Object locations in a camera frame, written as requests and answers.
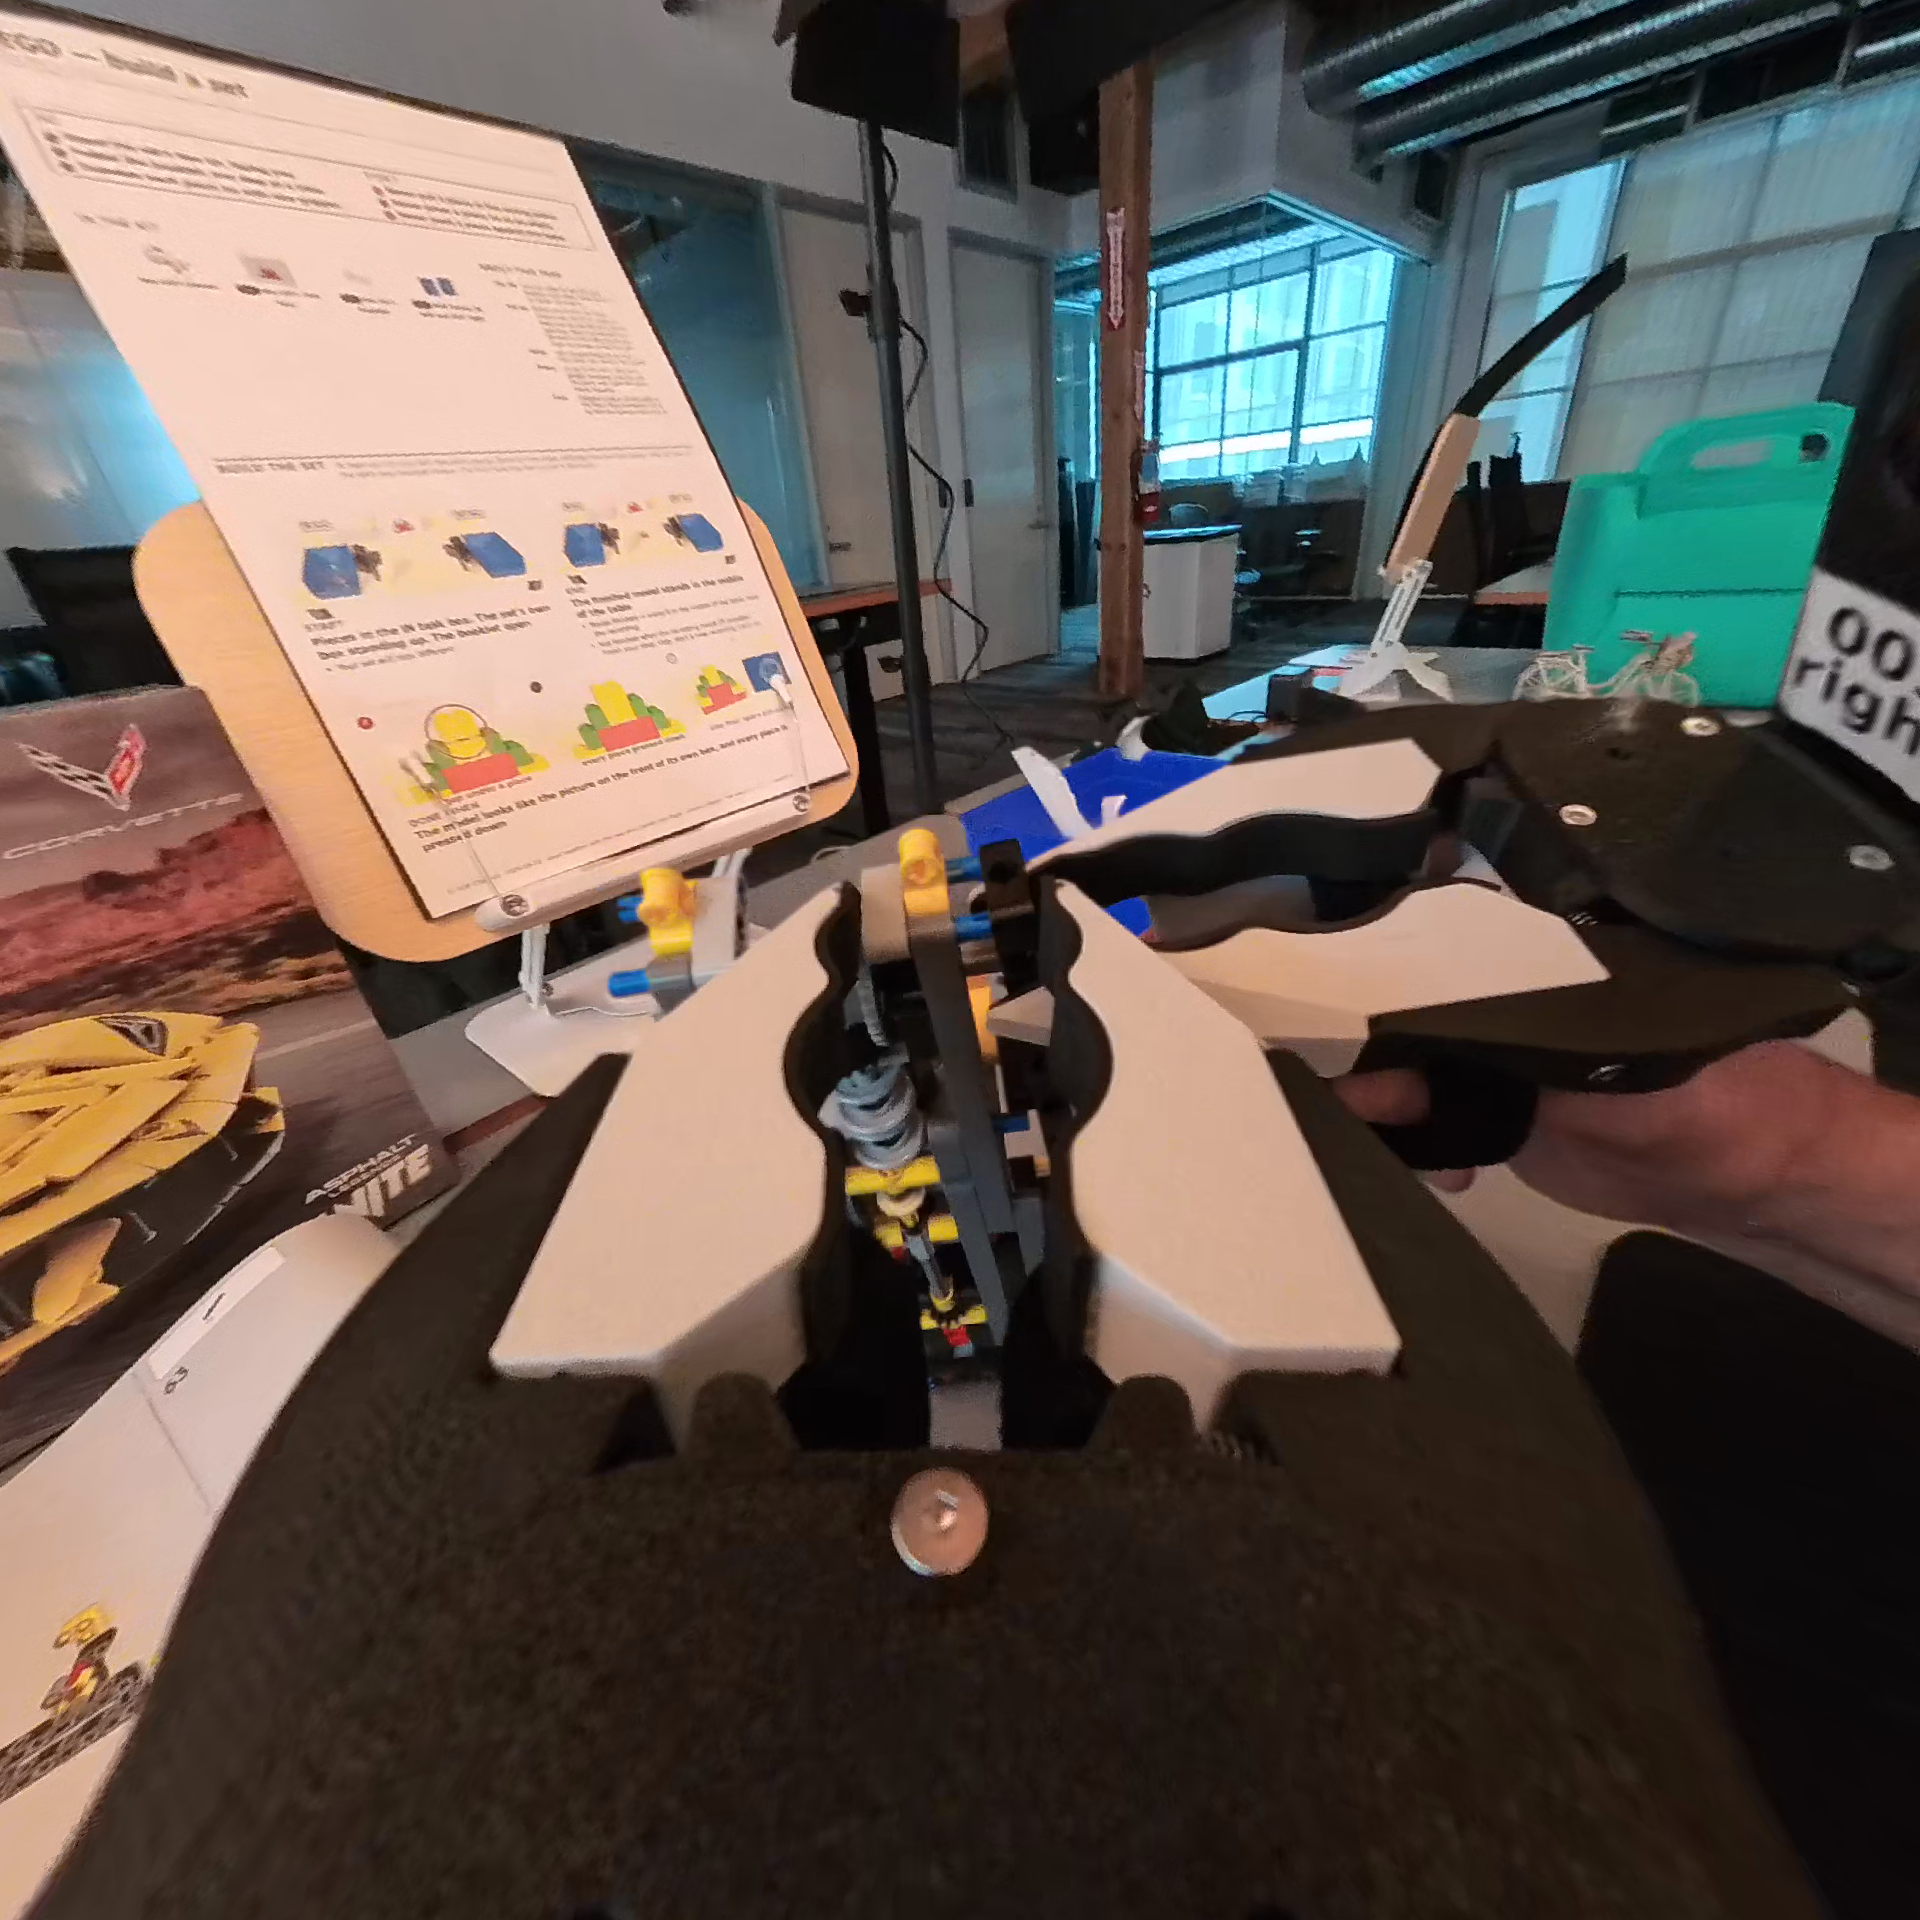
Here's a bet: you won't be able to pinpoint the grey black lego technic assembly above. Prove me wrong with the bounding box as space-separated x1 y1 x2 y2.
605 823 1085 1390

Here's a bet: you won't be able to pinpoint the white paper slip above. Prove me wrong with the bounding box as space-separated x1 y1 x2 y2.
1007 737 1128 845

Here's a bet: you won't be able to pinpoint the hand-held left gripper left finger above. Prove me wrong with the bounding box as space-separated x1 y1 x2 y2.
488 884 846 1383

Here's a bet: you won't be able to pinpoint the lego set box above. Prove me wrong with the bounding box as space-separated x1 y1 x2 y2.
0 686 462 1469

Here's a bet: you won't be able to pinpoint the miniature white bicycle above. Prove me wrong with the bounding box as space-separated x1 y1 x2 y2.
1511 631 1706 707

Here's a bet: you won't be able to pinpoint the person's right hand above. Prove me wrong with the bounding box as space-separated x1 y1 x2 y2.
1333 1038 1872 1252

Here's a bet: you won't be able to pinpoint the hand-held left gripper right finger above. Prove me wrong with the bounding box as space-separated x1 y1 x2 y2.
1049 881 1407 1375

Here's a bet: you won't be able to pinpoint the paned window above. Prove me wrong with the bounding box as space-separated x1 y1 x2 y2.
1470 83 1920 452
1151 240 1400 484

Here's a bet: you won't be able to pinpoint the teal handled bag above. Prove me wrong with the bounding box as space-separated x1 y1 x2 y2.
1541 401 1855 710

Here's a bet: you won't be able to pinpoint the open lego instruction booklet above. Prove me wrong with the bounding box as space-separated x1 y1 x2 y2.
0 1212 405 1920

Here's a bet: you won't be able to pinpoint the black tripod pole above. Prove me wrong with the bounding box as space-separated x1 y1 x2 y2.
791 0 961 819

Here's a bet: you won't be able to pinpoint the curved black desk lamp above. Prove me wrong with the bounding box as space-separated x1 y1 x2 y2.
1333 252 1631 702

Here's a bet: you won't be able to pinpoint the white door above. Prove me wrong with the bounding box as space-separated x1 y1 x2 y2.
944 237 1060 671

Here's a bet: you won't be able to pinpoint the wooden post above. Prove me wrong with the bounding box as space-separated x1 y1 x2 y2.
1092 63 1160 702

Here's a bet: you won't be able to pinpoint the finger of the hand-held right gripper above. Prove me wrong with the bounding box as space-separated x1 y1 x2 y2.
1025 735 1444 935
1177 881 1614 1077

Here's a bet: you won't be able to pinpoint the printed instruction sheet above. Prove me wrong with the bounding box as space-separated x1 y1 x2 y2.
0 60 825 920

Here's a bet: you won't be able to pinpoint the white cabinet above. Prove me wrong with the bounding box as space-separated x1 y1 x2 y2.
1140 521 1247 664

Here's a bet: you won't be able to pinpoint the blue plastic bin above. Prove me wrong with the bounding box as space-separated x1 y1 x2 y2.
957 747 1234 939

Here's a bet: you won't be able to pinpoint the ceiling ventilation ducts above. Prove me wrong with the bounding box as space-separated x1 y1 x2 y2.
1303 0 1920 168

